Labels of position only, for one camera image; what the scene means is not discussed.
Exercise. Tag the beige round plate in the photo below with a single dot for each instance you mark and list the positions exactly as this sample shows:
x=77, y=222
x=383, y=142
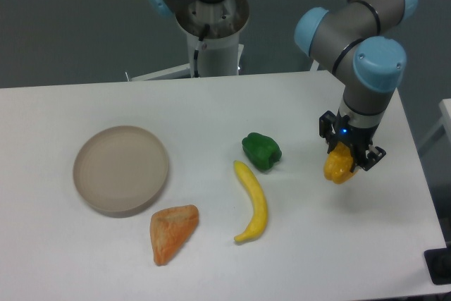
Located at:
x=121, y=171

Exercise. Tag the orange triangular pastry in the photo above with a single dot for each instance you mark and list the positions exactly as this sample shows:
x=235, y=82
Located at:
x=169, y=230

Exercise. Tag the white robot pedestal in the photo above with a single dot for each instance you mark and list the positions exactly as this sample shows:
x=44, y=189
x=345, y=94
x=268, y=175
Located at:
x=213, y=40

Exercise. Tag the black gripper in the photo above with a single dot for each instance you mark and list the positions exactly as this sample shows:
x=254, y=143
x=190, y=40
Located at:
x=334, y=129

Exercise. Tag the white furniture edge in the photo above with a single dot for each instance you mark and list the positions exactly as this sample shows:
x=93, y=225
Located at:
x=445, y=109

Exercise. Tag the yellow banana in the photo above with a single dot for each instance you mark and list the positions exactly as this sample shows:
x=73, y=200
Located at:
x=258, y=222

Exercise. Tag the green pepper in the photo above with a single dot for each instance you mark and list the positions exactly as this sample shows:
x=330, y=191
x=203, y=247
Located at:
x=262, y=151

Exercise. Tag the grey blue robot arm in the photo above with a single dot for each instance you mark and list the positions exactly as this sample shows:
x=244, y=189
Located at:
x=348, y=43

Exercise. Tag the black clamp at table edge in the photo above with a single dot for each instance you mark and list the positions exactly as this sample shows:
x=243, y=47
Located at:
x=438, y=264

